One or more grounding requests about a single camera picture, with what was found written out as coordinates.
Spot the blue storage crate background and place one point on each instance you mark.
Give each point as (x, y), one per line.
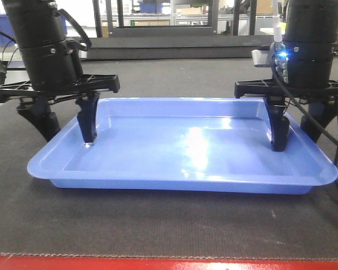
(6, 28)

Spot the blue plastic tray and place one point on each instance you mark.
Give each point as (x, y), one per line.
(187, 144)

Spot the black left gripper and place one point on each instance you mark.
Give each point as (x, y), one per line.
(36, 109)

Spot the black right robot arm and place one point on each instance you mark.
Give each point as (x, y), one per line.
(301, 62)

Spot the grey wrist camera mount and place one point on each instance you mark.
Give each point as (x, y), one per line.
(263, 57)

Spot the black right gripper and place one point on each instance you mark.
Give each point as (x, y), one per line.
(322, 109)

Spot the black metal frame rack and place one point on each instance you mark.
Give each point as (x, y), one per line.
(129, 19)

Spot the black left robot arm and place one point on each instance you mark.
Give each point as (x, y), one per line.
(49, 40)

